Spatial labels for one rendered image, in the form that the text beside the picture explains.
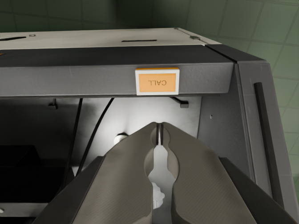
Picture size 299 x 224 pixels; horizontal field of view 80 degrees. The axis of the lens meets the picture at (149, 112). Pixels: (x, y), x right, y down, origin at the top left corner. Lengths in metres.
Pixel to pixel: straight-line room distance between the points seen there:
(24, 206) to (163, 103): 0.30
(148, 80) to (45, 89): 0.13
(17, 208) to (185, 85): 0.33
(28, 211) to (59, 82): 0.23
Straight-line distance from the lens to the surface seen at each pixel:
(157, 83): 0.21
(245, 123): 0.22
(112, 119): 0.39
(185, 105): 0.36
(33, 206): 0.38
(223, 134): 0.27
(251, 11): 1.28
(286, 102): 1.57
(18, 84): 0.28
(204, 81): 0.23
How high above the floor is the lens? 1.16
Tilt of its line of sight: 63 degrees down
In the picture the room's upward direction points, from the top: 176 degrees counter-clockwise
